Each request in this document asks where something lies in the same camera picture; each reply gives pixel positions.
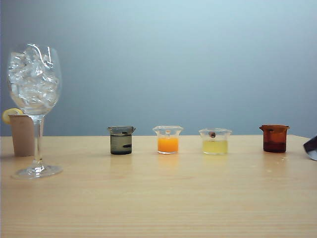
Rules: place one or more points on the clear beaker with pale yellow liquid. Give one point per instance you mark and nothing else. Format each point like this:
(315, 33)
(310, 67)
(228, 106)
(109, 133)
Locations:
(215, 146)

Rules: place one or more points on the clear ice cubes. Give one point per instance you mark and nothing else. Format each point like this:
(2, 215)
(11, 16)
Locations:
(32, 79)

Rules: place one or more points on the amber brown glass beaker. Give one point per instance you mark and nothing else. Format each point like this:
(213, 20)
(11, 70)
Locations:
(274, 142)

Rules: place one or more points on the beige paper cup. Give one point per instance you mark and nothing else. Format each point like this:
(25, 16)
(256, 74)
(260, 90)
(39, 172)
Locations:
(23, 136)

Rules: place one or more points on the yellow lemon slice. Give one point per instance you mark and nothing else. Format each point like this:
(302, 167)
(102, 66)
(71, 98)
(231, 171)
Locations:
(7, 116)

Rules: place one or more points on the stainless steel ice scoop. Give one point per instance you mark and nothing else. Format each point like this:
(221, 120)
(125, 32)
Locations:
(312, 150)

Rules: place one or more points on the clear wine glass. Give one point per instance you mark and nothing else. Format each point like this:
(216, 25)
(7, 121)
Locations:
(37, 138)

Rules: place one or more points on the grey smoked glass beaker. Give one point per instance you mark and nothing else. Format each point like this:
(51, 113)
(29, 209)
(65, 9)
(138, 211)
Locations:
(121, 145)

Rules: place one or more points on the clear beaker with orange juice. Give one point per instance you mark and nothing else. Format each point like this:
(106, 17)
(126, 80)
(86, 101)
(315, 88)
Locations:
(168, 145)

